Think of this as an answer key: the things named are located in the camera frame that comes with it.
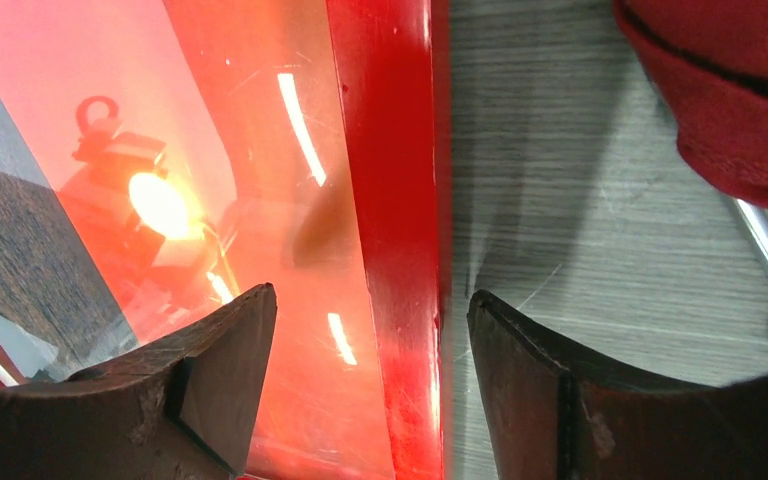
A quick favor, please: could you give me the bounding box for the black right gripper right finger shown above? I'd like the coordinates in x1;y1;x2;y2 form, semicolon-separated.
467;290;768;479

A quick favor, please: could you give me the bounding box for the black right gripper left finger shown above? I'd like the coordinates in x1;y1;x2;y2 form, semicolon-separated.
0;283;277;479

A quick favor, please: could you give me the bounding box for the sunset photo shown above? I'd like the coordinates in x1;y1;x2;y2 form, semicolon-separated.
0;0;395;480

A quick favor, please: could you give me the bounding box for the red picture frame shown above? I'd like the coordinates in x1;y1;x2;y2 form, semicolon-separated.
0;0;453;480

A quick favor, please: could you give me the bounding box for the red cloth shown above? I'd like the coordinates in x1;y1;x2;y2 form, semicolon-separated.
612;1;768;208

